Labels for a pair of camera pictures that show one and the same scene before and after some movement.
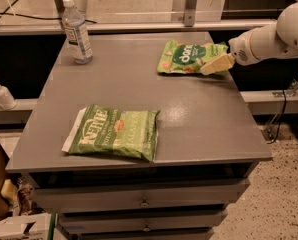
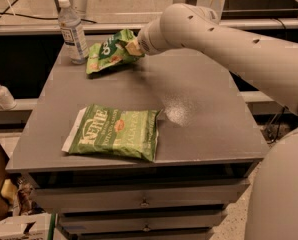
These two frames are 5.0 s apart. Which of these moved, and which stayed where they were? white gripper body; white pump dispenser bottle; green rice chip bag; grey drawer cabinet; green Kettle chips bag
Moved: green rice chip bag; white gripper body
Stayed: grey drawer cabinet; green Kettle chips bag; white pump dispenser bottle
